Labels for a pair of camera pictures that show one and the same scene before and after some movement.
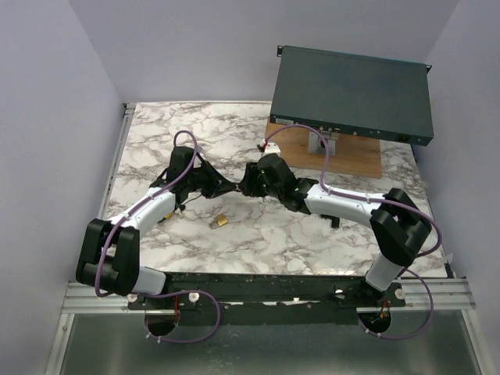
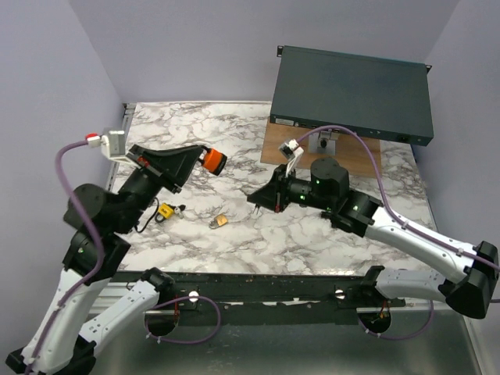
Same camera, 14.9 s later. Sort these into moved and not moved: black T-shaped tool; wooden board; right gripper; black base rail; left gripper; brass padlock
Moved: right gripper; left gripper
Not moved: black T-shaped tool; brass padlock; black base rail; wooden board
